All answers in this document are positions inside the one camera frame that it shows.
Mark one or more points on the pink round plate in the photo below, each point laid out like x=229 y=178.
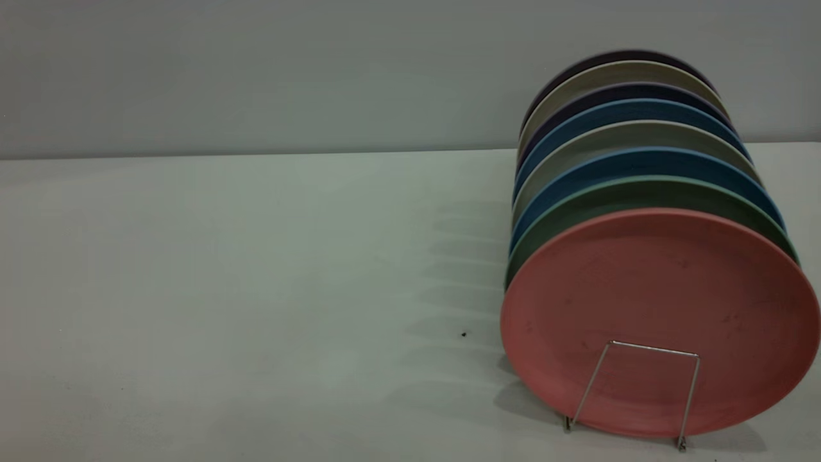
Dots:
x=660 y=289

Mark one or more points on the beige round plate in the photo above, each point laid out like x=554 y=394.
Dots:
x=628 y=135
x=609 y=72

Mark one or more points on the dark plum round plate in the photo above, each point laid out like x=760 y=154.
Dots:
x=609 y=56

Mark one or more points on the green round plate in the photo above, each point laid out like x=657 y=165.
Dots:
x=641 y=192

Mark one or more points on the blue round plate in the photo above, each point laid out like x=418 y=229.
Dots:
x=622 y=110
x=641 y=162

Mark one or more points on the purple round plate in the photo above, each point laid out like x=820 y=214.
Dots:
x=616 y=91

